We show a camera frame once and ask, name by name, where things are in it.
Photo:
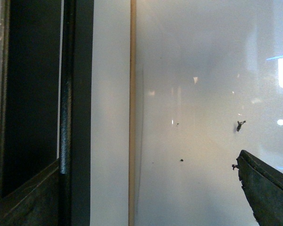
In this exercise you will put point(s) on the black drawer handle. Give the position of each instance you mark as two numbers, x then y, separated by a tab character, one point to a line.
74	203

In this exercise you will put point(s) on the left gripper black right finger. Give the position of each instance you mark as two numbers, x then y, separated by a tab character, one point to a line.
263	188

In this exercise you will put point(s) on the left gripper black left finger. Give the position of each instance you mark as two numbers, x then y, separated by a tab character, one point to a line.
35	203

